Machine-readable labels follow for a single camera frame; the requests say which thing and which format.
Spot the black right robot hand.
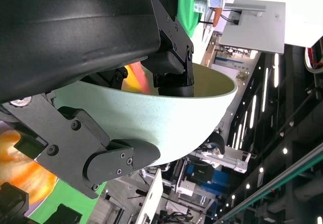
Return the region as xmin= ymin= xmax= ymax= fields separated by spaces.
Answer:
xmin=0 ymin=182 xmax=83 ymax=224

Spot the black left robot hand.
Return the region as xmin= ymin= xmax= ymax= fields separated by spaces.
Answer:
xmin=0 ymin=0 xmax=195 ymax=200

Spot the orange striped bread roll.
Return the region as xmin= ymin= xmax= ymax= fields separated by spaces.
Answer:
xmin=0 ymin=130 xmax=58 ymax=205

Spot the grey-green bowl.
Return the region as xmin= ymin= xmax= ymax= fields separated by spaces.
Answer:
xmin=54 ymin=62 xmax=239 ymax=167

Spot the green tablecloth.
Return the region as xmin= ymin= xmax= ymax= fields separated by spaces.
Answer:
xmin=29 ymin=180 xmax=107 ymax=224

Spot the green banner with logo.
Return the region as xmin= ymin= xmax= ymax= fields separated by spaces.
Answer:
xmin=176 ymin=0 xmax=221 ymax=38

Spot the white green carton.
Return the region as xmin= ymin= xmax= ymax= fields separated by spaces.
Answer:
xmin=193 ymin=0 xmax=206 ymax=13

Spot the grey cabinet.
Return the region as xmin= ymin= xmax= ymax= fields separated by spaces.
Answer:
xmin=219 ymin=0 xmax=287 ymax=55

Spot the green-edged ceiling rail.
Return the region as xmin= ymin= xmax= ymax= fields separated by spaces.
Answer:
xmin=219 ymin=149 xmax=323 ymax=224

